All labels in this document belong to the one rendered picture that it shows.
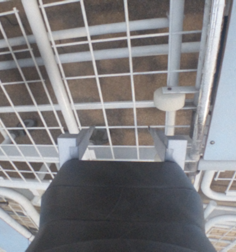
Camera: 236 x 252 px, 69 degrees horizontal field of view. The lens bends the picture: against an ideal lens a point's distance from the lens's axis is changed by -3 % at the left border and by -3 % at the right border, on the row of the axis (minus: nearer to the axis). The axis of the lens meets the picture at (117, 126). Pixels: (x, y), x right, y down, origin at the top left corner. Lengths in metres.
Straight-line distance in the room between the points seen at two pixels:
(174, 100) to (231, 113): 0.10
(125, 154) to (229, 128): 0.36
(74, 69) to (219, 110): 0.77
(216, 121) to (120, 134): 0.84
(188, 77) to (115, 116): 0.46
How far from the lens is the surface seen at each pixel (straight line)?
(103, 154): 0.65
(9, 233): 1.42
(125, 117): 1.06
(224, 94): 0.35
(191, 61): 0.92
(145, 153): 0.63
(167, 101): 0.35
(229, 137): 0.41
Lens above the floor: 0.85
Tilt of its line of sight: 50 degrees down
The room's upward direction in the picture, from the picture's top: 168 degrees counter-clockwise
